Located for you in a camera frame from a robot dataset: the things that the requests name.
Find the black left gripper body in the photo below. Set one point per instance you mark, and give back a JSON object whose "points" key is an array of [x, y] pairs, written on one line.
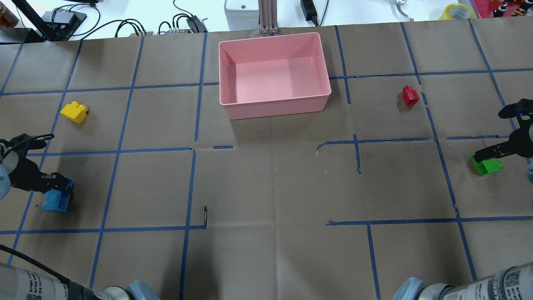
{"points": [[26, 173]]}

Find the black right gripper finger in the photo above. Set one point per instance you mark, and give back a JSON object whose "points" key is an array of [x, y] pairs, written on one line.
{"points": [[493, 152]]}

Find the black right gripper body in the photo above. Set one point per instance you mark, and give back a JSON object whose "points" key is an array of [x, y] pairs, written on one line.
{"points": [[519, 142]]}

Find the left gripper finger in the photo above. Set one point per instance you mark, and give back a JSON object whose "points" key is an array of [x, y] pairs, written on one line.
{"points": [[56, 181]]}

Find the green toy block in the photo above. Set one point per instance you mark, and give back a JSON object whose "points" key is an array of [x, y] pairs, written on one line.
{"points": [[488, 166]]}

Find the blue toy block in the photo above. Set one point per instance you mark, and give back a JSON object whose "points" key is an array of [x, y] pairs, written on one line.
{"points": [[58, 197]]}

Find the red toy block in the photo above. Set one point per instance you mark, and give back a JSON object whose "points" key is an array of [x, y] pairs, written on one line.
{"points": [[409, 95]]}

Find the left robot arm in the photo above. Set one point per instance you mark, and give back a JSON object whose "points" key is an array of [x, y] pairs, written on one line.
{"points": [[19, 284]]}

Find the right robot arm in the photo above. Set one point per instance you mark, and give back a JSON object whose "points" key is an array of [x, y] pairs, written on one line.
{"points": [[513, 283]]}

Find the pink plastic box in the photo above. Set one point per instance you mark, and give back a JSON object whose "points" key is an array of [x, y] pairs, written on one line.
{"points": [[273, 76]]}

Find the white box device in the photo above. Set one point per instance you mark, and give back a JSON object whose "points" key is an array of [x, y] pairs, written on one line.
{"points": [[242, 14]]}

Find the yellow toy block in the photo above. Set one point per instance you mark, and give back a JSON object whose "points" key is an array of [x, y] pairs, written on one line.
{"points": [[75, 112]]}

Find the yellow tape roll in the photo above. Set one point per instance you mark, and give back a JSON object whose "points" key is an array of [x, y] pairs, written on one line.
{"points": [[457, 11]]}

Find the black usb hub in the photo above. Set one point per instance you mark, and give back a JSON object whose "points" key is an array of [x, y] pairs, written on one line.
{"points": [[196, 25]]}

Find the black power adapter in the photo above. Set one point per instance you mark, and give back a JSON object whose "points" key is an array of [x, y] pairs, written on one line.
{"points": [[309, 11]]}

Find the aluminium frame post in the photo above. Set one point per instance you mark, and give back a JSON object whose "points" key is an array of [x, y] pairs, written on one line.
{"points": [[268, 17]]}

